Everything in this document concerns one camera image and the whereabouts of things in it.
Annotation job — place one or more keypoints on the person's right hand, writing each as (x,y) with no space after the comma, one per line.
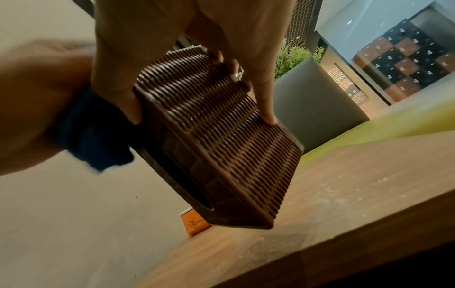
(220,19)

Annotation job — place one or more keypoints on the lit wall decoration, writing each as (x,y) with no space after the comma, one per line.
(350,84)

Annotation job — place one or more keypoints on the green potted plant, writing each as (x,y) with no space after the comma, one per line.
(295,60)

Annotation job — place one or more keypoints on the metal mesh panel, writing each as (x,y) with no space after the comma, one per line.
(300,22)

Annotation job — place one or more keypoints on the yellow-green bench seat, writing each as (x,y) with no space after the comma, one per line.
(398,122)

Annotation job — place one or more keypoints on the orange packet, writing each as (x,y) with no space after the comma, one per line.
(193,223)

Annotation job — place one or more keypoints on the brown and black checkered cabinet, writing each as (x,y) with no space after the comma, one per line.
(408,62)

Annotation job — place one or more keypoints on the blue cloth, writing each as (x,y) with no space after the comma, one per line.
(94,137)

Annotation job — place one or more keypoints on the grey planter box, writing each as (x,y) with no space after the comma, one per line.
(312,112)

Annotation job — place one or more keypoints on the brown woven tissue box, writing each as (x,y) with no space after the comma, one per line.
(213,140)

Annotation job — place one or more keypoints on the person's left hand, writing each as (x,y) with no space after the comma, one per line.
(33,104)

